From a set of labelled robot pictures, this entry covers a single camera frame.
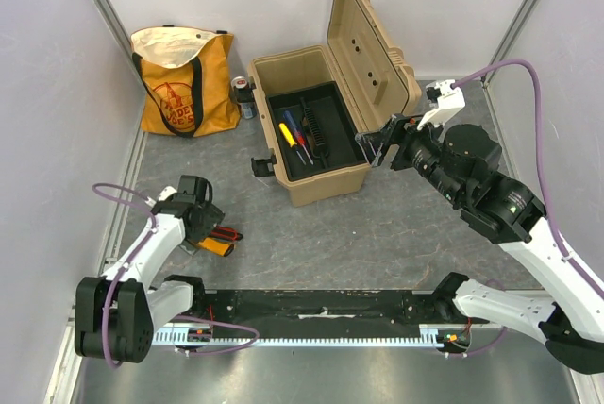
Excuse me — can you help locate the black tool tray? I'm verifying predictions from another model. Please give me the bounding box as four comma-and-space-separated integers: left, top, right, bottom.
266, 81, 366, 181

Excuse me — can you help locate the blue handle screwdriver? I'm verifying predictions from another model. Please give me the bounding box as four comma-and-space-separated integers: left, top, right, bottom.
283, 110, 314, 164

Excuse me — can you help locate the yellow handle screwdriver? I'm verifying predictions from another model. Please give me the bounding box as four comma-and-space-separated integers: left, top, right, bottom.
278, 123, 306, 164

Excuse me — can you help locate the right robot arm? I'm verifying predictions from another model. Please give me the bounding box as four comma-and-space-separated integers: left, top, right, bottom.
355, 114, 603, 375

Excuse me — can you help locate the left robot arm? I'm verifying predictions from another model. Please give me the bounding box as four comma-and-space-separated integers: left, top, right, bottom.
75, 175, 225, 368

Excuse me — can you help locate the yellow utility knife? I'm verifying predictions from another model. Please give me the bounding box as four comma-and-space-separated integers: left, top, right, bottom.
194, 238, 234, 257

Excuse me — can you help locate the energy drink can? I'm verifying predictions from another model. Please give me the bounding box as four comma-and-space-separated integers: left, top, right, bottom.
231, 76, 257, 120

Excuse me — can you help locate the yellow tote bag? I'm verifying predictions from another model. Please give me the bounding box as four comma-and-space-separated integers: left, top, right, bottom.
130, 25, 241, 139

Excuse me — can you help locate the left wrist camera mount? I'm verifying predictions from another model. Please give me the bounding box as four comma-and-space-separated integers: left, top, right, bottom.
145, 185, 176, 208

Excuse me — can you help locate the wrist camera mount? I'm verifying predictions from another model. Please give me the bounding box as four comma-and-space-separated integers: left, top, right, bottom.
145, 185, 176, 208
417, 79, 465, 130

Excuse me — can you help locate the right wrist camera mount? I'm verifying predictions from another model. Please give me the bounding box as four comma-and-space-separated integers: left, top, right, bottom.
417, 79, 465, 130

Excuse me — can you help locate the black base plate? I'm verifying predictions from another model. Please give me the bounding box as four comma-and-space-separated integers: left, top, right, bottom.
195, 290, 460, 325

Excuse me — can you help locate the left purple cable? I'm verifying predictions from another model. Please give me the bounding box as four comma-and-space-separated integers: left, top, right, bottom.
91, 181, 261, 369

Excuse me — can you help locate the slotted cable duct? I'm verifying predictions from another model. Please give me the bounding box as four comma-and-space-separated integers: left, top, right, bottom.
152, 323, 469, 349

